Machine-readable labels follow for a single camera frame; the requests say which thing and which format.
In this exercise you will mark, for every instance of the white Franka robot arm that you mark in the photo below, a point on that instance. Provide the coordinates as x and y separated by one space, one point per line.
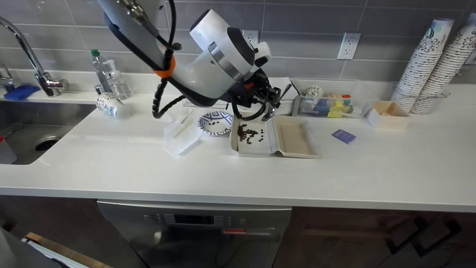
209 60

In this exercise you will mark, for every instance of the small blue packet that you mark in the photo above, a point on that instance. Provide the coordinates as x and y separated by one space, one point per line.
344 136

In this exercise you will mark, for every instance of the clear condiment packet organizer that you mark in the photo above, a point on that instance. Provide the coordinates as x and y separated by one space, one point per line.
332 104

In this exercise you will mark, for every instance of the blue patterned paper plate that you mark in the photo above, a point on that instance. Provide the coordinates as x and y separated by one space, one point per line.
216 122

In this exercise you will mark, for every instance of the green-capped dish soap bottle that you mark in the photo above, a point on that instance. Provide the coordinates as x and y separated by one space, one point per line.
101 69

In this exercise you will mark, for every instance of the stainless steel dishwasher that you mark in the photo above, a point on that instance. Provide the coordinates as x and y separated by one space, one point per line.
198 238

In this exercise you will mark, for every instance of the dark wood cabinet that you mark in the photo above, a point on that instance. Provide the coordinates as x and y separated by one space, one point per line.
377 238

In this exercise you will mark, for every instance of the chrome kitchen faucet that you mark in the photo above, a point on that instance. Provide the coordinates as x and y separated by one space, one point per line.
30 52

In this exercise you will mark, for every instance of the sleeved paper cup stack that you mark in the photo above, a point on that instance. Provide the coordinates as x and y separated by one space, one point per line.
448 69
421 64

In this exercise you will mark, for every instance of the small beige open box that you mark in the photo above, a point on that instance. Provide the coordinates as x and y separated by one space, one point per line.
387 116

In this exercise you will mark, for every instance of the clear glass bottle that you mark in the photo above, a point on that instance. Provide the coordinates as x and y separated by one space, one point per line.
122 83

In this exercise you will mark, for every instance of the white wall outlet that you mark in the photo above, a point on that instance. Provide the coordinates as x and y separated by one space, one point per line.
253 36
350 46

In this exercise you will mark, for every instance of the wooden plank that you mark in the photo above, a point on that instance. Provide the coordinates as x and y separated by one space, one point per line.
64 250

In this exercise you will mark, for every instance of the steel sink basin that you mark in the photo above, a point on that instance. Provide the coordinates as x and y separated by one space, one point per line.
45 128

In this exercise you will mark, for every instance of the brown coffee beans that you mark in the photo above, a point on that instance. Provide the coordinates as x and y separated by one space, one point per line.
247 134

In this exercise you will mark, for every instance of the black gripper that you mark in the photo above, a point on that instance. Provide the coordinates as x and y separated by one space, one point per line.
255 91

